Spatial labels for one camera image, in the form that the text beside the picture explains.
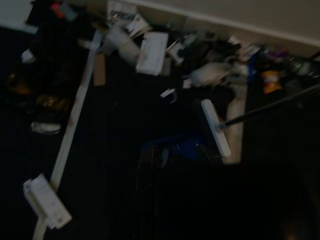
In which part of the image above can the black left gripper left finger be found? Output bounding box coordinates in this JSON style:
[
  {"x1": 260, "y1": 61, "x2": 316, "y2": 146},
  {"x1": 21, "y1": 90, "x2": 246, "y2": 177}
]
[{"x1": 132, "y1": 144, "x2": 164, "y2": 240}]

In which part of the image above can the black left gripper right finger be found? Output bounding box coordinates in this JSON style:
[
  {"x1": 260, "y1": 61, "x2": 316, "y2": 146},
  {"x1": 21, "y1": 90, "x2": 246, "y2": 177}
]
[{"x1": 194, "y1": 143, "x2": 241, "y2": 240}]

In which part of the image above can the blue plastic dustpan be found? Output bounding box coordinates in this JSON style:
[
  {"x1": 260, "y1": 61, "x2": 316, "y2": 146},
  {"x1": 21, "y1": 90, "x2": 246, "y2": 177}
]
[{"x1": 140, "y1": 134, "x2": 224, "y2": 167}]

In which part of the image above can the white broom with black handle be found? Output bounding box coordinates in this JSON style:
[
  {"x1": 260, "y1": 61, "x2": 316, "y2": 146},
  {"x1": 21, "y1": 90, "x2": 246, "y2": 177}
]
[{"x1": 200, "y1": 83, "x2": 320, "y2": 158}]

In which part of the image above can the long white floor strip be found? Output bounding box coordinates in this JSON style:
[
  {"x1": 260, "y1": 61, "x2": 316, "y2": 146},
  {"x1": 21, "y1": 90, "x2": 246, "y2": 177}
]
[
  {"x1": 31, "y1": 30, "x2": 105, "y2": 240},
  {"x1": 225, "y1": 81, "x2": 248, "y2": 165}
]

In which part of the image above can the small white plastic clip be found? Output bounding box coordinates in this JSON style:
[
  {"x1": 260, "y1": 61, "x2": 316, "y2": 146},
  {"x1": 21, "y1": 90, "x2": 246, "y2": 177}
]
[{"x1": 160, "y1": 87, "x2": 179, "y2": 104}]

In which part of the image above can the white carton box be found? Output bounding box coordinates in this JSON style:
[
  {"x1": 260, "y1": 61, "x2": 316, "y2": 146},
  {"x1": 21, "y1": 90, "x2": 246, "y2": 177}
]
[{"x1": 22, "y1": 173, "x2": 73, "y2": 230}]

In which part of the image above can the yellow snack packet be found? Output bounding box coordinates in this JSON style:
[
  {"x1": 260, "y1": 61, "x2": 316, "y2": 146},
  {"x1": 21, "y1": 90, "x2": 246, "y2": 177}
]
[{"x1": 260, "y1": 70, "x2": 284, "y2": 95}]

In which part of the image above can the brown cardboard piece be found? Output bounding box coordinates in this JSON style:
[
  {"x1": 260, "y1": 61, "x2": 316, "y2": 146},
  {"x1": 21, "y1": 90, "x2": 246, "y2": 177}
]
[{"x1": 93, "y1": 53, "x2": 107, "y2": 87}]

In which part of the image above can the flat white paper box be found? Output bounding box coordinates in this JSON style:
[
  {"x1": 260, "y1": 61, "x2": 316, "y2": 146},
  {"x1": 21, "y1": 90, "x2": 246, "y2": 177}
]
[{"x1": 135, "y1": 31, "x2": 169, "y2": 77}]

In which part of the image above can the white paper tube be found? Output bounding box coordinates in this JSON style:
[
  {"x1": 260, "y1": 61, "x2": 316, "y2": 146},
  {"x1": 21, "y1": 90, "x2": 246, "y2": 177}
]
[{"x1": 103, "y1": 25, "x2": 140, "y2": 64}]

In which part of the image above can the black plastic bag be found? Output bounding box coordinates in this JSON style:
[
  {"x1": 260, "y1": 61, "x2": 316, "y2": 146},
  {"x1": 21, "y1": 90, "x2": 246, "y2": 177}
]
[{"x1": 24, "y1": 21, "x2": 85, "y2": 122}]

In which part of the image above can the small white cup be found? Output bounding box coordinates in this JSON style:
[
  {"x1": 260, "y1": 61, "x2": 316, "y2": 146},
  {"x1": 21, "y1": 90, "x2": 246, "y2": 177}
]
[{"x1": 20, "y1": 48, "x2": 36, "y2": 64}]

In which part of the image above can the small white printed box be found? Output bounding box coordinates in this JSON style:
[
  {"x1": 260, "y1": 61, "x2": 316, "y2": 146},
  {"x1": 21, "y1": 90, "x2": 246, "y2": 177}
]
[{"x1": 106, "y1": 0, "x2": 139, "y2": 20}]

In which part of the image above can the red and grey packet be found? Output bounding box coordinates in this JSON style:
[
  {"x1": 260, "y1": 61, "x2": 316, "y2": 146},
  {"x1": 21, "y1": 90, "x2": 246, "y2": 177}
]
[{"x1": 48, "y1": 1, "x2": 68, "y2": 20}]

